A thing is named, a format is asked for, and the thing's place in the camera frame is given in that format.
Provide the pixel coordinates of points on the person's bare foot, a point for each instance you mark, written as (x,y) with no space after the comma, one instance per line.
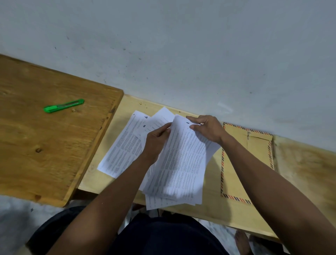
(242,243)

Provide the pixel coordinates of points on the white printed paper sheet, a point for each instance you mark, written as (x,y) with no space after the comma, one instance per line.
(143,126)
(157,202)
(123,149)
(181,163)
(161,118)

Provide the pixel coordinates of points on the person's right hand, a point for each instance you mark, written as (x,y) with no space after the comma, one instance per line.
(211,130)

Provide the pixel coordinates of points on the person's right thumb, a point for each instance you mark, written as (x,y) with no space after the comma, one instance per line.
(196,127)

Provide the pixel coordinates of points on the green utility knife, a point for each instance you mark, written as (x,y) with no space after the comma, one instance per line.
(63,105)

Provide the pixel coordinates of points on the brown envelope with striped border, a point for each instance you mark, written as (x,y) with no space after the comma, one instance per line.
(236,173)

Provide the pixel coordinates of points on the person's left forearm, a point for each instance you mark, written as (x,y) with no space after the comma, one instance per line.
(105,205)

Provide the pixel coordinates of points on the person's dark trousers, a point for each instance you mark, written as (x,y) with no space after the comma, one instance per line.
(157,236)

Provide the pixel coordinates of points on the person's right forearm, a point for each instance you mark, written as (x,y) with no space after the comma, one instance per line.
(275,197)

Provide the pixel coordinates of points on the person's left fingers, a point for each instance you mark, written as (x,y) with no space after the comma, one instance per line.
(164,128)

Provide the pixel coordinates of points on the person's left hand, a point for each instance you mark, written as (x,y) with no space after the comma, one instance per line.
(153,143)

